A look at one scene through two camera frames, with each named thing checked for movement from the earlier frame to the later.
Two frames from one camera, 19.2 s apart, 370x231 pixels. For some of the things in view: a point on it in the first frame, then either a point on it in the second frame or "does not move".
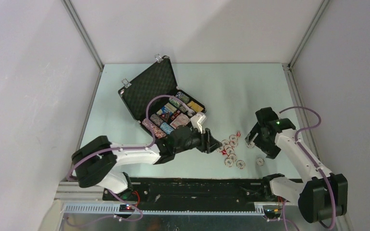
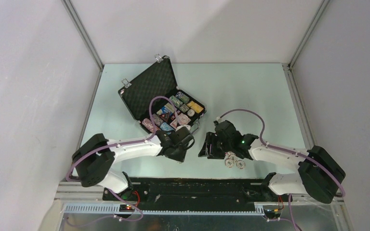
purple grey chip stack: [156, 119] does not move
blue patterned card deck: [165, 110] does not move
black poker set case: [159, 106] does not move
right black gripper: [271, 150] -> [211, 138]
